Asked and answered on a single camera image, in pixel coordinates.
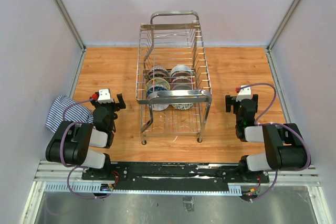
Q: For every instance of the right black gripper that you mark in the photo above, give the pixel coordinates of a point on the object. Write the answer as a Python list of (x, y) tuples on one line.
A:
[(231, 100)]

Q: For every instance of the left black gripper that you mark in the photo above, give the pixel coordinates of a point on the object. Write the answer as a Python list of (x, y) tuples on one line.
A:
[(117, 106)]

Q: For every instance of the striped line pattern bowl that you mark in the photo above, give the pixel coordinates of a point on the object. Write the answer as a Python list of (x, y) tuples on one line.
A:
[(159, 107)]

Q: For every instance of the black floral red bowl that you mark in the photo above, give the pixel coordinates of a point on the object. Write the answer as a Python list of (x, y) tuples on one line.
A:
[(183, 106)]

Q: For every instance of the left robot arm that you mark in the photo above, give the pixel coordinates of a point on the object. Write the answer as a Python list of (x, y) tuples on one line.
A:
[(76, 130)]

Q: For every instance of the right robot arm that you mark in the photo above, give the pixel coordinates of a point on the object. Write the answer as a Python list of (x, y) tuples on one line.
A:
[(284, 146)]

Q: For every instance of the blue striped cloth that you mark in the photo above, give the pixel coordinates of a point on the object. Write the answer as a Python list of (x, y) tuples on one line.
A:
[(66, 109)]

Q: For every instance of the blue triangle pattern bowl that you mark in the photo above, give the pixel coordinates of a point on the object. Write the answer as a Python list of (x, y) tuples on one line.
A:
[(155, 88)]

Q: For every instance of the yellow rim leaf bowl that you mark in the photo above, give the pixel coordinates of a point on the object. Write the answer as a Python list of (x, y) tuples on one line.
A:
[(158, 81)]

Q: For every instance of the black leaf coral bowl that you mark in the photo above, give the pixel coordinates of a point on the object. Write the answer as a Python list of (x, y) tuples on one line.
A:
[(158, 74)]

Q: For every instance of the black dotted hexagon bowl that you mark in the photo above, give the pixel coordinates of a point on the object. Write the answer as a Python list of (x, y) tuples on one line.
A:
[(182, 86)]

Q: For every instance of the brown diamond pattern bowl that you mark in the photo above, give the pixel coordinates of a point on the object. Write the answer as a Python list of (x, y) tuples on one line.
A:
[(159, 68)]

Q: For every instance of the red ikat pattern bowl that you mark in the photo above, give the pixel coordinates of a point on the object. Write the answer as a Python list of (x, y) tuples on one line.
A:
[(182, 79)]

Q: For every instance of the red geometric pattern bowl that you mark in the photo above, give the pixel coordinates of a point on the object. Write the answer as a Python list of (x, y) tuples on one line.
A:
[(181, 73)]

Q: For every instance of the plain white bowl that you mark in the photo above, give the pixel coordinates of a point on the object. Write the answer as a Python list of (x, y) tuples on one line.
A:
[(180, 68)]

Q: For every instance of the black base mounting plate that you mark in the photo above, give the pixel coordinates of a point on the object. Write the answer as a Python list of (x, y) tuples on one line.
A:
[(170, 173)]

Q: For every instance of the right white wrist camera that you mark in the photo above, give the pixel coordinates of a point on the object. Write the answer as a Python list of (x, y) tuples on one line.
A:
[(243, 92)]

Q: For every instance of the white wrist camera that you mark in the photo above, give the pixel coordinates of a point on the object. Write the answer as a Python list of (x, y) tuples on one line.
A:
[(104, 96), (243, 92)]

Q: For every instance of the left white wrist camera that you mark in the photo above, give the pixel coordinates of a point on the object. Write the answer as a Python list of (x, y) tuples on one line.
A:
[(104, 96)]

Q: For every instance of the silver wire dish rack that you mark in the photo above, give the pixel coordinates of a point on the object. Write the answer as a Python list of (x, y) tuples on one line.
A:
[(173, 38)]

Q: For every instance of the grey slotted cable duct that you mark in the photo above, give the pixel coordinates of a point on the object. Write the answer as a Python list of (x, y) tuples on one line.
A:
[(208, 188)]

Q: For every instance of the aluminium frame rail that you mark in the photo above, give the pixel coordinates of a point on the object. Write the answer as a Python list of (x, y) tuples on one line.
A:
[(64, 13)]

